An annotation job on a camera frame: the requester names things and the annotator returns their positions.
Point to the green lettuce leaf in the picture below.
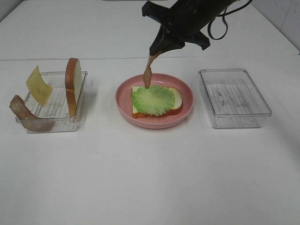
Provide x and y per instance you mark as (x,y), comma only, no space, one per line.
(156,100)

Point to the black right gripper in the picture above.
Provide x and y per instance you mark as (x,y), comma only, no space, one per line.
(178,25)

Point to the clear plastic tray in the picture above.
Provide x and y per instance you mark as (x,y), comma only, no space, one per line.
(232,99)
(54,116)

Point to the bread slice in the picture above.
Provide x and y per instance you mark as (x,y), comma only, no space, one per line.
(73,84)
(176,109)

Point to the yellow cheese slice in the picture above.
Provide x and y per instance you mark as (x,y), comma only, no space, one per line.
(38,88)

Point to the bacon strip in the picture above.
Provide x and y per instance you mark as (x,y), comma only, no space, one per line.
(148,73)
(25,114)

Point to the pink round plate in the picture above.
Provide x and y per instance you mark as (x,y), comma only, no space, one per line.
(123,101)

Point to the left clear plastic tray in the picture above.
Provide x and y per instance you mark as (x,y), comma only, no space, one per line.
(54,116)

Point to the right clear plastic tray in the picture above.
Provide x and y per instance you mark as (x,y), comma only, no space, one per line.
(232,99)

